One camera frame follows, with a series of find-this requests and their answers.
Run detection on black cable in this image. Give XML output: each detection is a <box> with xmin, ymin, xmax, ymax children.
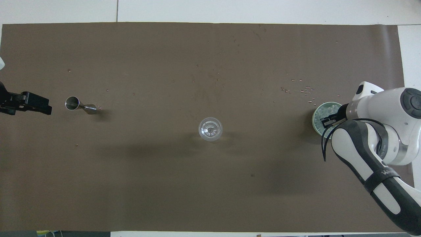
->
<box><xmin>321</xmin><ymin>118</ymin><xmax>389</xmax><ymax>162</ymax></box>

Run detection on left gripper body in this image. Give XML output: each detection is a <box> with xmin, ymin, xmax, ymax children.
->
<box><xmin>0</xmin><ymin>81</ymin><xmax>16</xmax><ymax>116</ymax></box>

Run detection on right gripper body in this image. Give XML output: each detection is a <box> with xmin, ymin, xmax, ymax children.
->
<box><xmin>335</xmin><ymin>103</ymin><xmax>350</xmax><ymax>123</ymax></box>

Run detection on clear ice cubes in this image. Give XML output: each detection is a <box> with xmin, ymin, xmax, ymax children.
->
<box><xmin>314</xmin><ymin>103</ymin><xmax>342</xmax><ymax>129</ymax></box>

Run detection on green bowl of grains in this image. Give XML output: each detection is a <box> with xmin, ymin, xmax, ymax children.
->
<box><xmin>311</xmin><ymin>101</ymin><xmax>343</xmax><ymax>136</ymax></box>

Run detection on steel double jigger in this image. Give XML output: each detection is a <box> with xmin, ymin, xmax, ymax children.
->
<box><xmin>65</xmin><ymin>96</ymin><xmax>98</xmax><ymax>115</ymax></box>

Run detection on clear drinking glass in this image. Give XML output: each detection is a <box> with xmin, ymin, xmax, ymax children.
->
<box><xmin>198</xmin><ymin>117</ymin><xmax>223</xmax><ymax>142</ymax></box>

